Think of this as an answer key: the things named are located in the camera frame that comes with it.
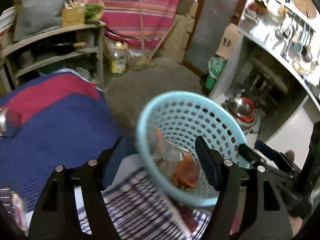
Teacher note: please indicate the pink striped curtain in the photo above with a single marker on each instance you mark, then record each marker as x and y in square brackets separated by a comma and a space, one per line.
[139, 23]

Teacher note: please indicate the green plastic bag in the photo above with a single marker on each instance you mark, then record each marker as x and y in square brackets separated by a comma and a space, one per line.
[216, 66]

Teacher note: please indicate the light blue plastic basket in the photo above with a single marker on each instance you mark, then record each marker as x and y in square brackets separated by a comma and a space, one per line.
[181, 117]

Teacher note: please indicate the orange snack wrapper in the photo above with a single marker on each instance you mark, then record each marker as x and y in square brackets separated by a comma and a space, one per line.
[176, 165]

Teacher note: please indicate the grey cushion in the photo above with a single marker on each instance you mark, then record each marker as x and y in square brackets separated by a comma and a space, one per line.
[38, 16]

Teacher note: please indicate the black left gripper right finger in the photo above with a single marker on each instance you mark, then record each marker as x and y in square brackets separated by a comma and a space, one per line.
[249, 206]

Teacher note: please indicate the cardboard box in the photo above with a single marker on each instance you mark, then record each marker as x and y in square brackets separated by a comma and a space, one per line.
[228, 41]

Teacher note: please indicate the green leafy vegetables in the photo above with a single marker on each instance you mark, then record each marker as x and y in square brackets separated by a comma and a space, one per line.
[94, 11]

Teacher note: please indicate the shiny snack wrapper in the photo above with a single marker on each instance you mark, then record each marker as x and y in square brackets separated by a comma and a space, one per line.
[14, 206]

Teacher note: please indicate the yellow label oil bottle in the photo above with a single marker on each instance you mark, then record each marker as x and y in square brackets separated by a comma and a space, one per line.
[119, 57]

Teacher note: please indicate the striped blue red tablecloth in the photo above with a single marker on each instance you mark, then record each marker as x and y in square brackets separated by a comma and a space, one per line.
[64, 122]

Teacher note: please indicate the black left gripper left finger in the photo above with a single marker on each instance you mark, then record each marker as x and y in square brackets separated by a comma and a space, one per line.
[56, 216]

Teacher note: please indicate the white label spice jar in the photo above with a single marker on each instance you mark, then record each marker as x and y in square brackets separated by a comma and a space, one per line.
[10, 122]

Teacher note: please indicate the wooden shelf unit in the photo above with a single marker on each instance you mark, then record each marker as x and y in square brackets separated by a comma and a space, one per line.
[20, 60]

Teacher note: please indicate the brown paper bag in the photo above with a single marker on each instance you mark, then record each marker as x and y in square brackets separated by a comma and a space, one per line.
[72, 14]

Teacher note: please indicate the black frying pan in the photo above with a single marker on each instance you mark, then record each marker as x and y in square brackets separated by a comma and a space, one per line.
[61, 49]

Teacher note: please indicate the steel bowl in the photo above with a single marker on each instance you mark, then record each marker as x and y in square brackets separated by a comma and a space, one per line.
[241, 107]

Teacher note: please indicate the white plastic bucket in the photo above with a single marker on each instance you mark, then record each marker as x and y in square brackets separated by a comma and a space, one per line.
[7, 20]

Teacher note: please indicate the round wooden board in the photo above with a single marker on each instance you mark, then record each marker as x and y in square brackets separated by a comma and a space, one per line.
[306, 7]

